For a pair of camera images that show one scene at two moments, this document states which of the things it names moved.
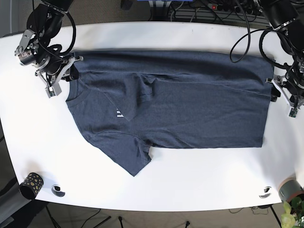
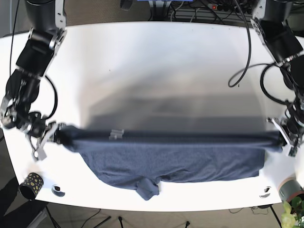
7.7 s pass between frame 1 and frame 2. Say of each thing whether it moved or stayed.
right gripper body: moved
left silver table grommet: stayed
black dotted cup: stayed
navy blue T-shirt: moved
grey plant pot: stayed
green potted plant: stayed
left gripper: moved
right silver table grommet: stayed
